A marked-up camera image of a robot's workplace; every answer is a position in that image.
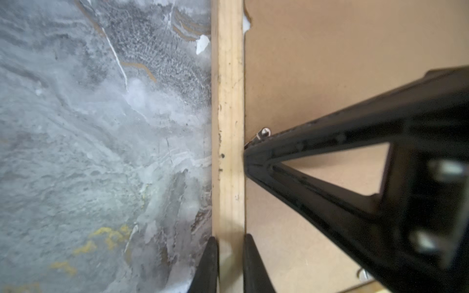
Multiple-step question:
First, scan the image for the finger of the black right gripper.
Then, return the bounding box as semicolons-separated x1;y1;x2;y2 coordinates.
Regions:
244;67;469;293

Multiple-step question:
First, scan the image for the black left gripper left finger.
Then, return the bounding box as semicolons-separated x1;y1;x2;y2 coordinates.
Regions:
188;236;219;293

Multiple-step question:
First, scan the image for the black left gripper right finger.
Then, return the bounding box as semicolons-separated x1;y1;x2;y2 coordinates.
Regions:
243;234;276;293

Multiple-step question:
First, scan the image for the silver metal turn clip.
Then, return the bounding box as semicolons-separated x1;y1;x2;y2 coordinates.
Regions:
357;268;374;283
244;127;271;149

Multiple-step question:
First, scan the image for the brown cardboard backing board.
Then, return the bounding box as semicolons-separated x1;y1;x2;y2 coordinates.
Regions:
245;1;469;293

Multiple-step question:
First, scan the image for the light wooden picture frame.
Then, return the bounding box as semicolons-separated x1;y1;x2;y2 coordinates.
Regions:
211;1;245;293

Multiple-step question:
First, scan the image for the waterfall landscape photo print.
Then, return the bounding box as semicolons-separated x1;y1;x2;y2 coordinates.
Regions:
243;13;251;35

